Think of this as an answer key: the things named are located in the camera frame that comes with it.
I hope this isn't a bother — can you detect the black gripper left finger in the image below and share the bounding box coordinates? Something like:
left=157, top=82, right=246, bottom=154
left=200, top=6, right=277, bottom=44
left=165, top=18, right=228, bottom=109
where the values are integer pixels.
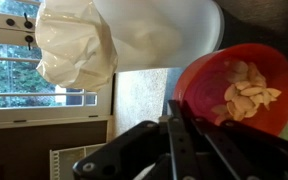
left=72, top=99, right=202, bottom=180

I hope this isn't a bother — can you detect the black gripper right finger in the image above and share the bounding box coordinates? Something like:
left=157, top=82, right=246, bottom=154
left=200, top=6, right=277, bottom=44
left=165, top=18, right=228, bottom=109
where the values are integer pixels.
left=181, top=101, right=288, bottom=180

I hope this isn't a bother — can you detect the pale sliced nuts pile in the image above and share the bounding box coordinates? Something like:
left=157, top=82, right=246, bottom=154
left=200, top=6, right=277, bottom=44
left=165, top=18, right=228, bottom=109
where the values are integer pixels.
left=211, top=59, right=283, bottom=127

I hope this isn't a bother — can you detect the red plastic bowl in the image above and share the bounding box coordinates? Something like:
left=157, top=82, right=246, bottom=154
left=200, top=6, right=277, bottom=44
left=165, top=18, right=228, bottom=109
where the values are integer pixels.
left=172, top=42, right=288, bottom=137

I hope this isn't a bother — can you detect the small white shelf unit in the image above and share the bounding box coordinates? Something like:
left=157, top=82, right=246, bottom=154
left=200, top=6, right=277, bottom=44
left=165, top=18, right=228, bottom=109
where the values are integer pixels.
left=49, top=142, right=108, bottom=180

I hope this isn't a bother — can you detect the black coffee table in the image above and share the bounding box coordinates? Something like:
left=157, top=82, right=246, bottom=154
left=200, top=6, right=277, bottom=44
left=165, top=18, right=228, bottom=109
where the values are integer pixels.
left=213, top=0, right=288, bottom=71

